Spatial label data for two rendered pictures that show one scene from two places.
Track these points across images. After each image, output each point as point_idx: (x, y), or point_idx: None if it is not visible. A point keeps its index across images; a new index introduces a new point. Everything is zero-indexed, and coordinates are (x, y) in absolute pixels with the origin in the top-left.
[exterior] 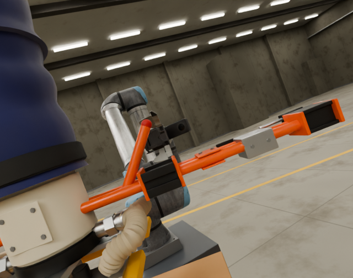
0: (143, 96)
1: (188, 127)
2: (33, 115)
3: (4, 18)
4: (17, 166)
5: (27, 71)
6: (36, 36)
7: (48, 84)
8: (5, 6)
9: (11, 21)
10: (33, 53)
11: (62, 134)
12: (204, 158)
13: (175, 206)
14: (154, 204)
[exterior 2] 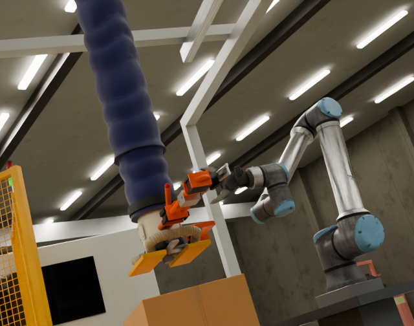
0: (323, 112)
1: (237, 173)
2: (138, 185)
3: (129, 145)
4: (132, 207)
5: (136, 165)
6: (141, 145)
7: (147, 167)
8: (130, 138)
9: (131, 145)
10: (143, 152)
11: (148, 192)
12: (173, 206)
13: (348, 246)
14: (330, 241)
